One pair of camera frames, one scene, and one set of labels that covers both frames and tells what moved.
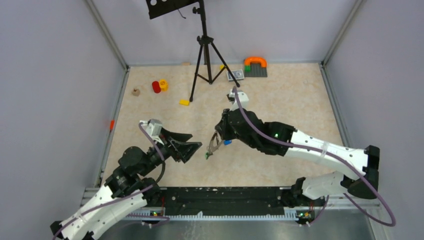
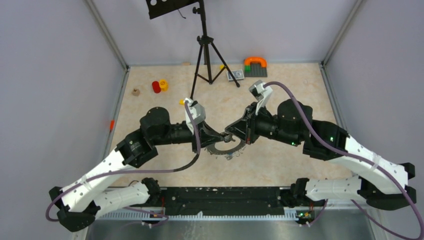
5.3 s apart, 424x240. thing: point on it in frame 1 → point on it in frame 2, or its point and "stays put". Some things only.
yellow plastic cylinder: x=164 y=85 stays put
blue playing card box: x=238 y=74 stays put
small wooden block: x=136 y=92 stays put
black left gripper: x=179 y=150 → x=207 y=134
